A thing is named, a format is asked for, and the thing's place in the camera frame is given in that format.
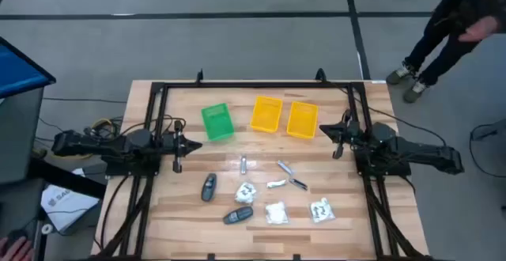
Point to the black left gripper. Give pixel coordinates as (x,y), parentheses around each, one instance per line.
(178,162)

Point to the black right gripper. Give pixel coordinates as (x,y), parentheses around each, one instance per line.
(351,132)

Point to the dark grey plastic razor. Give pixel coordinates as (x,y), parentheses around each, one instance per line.
(238,215)
(209,187)

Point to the metal nail clipper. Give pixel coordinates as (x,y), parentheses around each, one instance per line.
(298,184)
(243,164)
(284,167)

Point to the clear packet with black print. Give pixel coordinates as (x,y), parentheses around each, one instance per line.
(245,193)
(322,210)

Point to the small white sachet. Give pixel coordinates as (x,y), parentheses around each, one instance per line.
(276,184)

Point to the plain white packet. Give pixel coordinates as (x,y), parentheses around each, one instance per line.
(276,212)

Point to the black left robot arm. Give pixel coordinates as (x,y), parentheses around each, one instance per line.
(99,144)

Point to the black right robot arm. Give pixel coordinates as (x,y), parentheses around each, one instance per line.
(415,150)

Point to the yellow plastic basket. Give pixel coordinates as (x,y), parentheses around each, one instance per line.
(266,114)
(302,120)

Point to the green plastic basket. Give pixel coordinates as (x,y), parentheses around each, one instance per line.
(217,122)

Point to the black bar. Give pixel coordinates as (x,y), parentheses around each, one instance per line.
(67,178)

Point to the white paper booklet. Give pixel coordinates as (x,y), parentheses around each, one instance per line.
(67,205)

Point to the person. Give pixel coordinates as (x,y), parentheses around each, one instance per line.
(442,35)

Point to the white tape roll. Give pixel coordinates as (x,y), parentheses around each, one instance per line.
(43,229)

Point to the person's hand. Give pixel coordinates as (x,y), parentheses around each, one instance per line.
(480,29)
(17,251)

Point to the blue screen monitor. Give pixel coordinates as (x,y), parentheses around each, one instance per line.
(20,67)

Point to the black aluminium frame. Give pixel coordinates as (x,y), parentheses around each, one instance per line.
(257,84)

